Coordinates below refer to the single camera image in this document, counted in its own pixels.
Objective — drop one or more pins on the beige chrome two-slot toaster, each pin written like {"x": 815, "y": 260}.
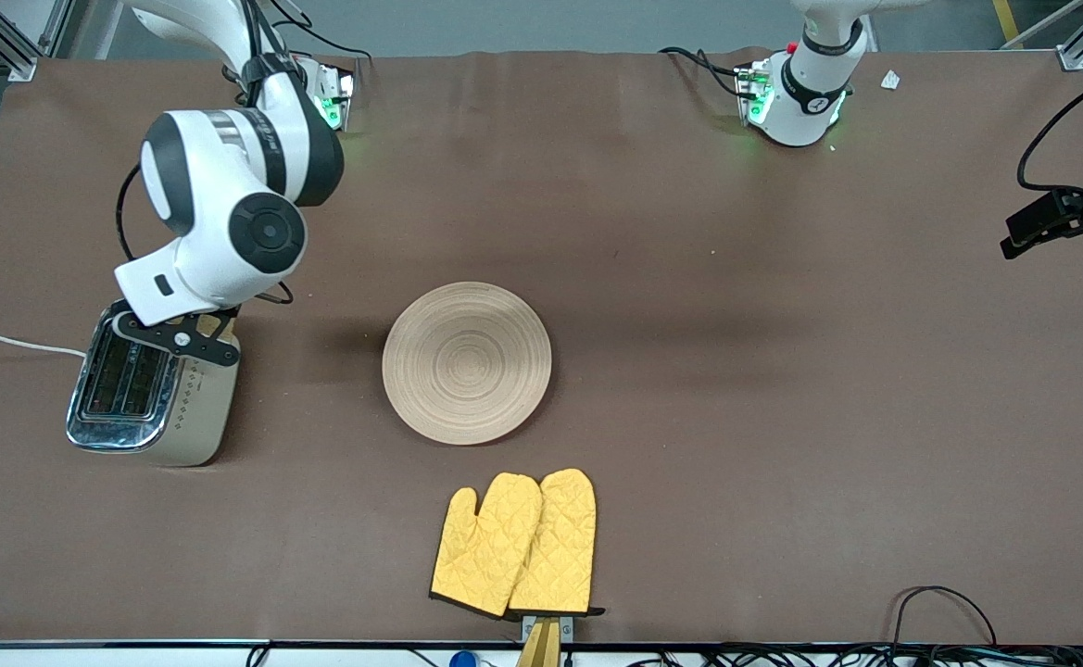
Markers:
{"x": 198, "y": 408}

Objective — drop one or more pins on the yellow quilted oven mitt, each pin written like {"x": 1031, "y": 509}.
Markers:
{"x": 481, "y": 556}
{"x": 560, "y": 547}

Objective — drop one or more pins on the small blue round object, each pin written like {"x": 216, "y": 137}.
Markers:
{"x": 462, "y": 660}

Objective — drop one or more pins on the round light wooden plate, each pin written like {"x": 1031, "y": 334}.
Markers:
{"x": 467, "y": 363}

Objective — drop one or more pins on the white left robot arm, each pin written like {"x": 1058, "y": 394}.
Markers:
{"x": 805, "y": 97}

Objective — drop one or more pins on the small metal bracket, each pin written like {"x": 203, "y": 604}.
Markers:
{"x": 567, "y": 628}

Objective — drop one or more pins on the wooden stick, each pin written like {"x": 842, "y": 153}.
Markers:
{"x": 541, "y": 651}

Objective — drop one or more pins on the white paper scrap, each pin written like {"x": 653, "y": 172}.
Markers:
{"x": 890, "y": 80}

